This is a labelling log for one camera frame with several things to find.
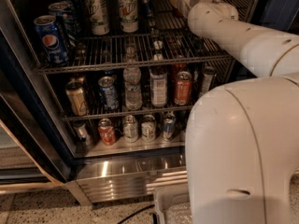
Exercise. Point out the silver can bottom left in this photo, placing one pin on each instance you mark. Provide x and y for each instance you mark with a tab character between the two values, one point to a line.
82	132

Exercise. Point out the front blue pepsi can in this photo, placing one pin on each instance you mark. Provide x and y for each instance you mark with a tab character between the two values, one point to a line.
51	36

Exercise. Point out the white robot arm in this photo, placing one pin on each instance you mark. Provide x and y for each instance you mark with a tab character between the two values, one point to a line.
242	138

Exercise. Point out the clear water bottle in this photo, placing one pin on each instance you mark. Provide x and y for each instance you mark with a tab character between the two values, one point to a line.
132	77

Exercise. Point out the top wire shelf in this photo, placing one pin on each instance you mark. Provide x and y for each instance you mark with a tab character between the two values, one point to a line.
163	40

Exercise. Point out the orange can middle shelf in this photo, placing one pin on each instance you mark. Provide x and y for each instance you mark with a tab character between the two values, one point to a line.
183	88

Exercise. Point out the white can bottom shelf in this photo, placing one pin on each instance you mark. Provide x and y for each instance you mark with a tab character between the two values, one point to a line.
130	128

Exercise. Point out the gold can middle shelf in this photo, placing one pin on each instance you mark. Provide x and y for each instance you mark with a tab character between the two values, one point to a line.
77	98

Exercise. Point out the silver slim can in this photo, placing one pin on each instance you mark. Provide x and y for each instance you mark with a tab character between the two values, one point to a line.
206	79

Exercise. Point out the stainless steel fridge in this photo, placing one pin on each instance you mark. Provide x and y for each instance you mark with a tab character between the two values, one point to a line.
100	173

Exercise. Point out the blue silver can bottom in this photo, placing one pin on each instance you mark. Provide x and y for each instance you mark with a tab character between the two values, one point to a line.
169	125

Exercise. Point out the left white 7up can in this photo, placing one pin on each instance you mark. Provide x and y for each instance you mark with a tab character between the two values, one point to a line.
98	17

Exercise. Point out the open fridge door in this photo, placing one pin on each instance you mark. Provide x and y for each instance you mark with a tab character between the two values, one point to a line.
28	160

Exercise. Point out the red can bottom shelf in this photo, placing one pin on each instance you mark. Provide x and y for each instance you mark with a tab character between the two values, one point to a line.
106	131

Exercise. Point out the right white 7up can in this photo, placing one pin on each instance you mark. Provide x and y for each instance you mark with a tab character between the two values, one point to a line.
128	12

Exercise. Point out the white green can bottom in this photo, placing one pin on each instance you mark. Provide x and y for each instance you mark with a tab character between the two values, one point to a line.
148	128

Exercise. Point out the white 7up can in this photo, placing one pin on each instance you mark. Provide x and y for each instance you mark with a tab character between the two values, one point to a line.
128	12
98	17

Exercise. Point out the white plastic bin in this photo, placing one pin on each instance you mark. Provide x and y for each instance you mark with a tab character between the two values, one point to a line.
172	204

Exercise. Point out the blue can middle shelf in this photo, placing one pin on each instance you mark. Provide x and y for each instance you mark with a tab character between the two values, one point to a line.
108	93

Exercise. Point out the white label bottle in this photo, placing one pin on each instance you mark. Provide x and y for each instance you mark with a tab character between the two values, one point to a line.
158	85

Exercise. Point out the tall blue silver can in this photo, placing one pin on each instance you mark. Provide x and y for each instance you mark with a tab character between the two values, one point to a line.
147	8

